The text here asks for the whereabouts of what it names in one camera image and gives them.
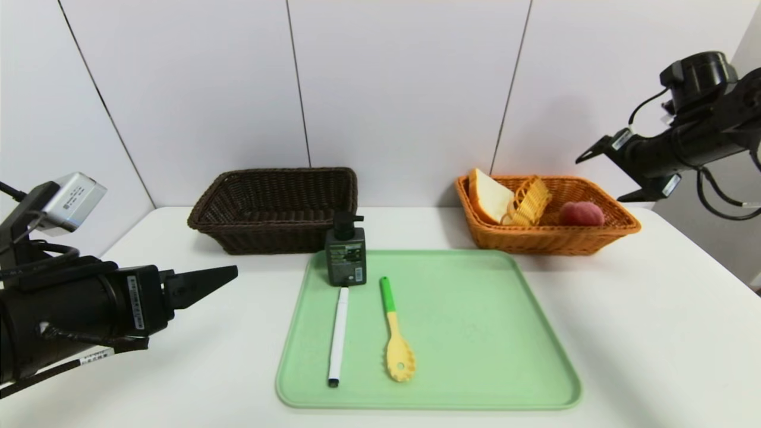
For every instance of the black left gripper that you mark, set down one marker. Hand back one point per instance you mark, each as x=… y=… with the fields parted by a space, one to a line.
x=142 y=301

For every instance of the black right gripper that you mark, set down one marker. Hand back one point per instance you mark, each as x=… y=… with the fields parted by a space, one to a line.
x=622 y=146

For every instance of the red peach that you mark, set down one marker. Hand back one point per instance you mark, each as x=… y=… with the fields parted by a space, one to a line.
x=581 y=214

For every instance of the white bread slice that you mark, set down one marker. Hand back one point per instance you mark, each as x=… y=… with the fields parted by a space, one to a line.
x=487 y=199

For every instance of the dark soap dispenser bottle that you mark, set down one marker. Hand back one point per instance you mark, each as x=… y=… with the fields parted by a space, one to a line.
x=345 y=261

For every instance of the white marker pen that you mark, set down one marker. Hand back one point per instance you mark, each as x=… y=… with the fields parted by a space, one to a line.
x=339 y=333

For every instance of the dark brown wicker basket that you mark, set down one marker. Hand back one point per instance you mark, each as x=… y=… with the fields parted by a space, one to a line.
x=273 y=238

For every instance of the orange wicker basket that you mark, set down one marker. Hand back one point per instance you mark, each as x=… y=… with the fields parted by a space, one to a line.
x=535 y=244

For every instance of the green yellow pasta spoon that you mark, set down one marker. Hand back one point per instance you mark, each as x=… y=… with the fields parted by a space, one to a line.
x=399 y=356

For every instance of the light green plastic tray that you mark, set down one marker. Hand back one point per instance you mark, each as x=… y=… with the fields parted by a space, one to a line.
x=475 y=368

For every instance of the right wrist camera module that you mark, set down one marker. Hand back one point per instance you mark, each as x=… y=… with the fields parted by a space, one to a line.
x=698 y=77

